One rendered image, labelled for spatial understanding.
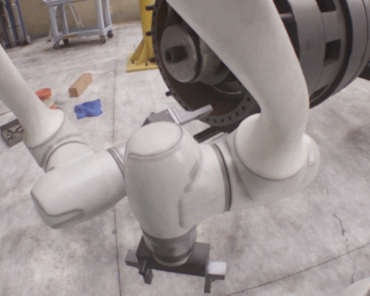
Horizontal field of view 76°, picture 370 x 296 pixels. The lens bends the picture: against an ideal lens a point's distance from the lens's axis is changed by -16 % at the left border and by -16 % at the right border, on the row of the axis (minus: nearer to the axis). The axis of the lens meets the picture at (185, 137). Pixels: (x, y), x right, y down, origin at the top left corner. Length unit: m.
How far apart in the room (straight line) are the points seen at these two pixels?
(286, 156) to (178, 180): 0.13
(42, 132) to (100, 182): 0.16
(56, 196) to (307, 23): 0.57
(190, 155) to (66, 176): 0.21
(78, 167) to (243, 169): 0.25
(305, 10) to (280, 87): 0.40
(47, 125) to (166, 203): 0.29
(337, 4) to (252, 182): 0.57
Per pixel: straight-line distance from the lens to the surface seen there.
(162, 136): 0.32
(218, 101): 0.82
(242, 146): 0.35
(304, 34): 0.59
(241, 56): 0.19
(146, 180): 0.32
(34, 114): 0.53
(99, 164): 0.45
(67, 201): 0.43
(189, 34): 0.62
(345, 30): 0.81
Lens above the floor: 1.04
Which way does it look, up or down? 34 degrees down
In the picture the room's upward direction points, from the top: 3 degrees counter-clockwise
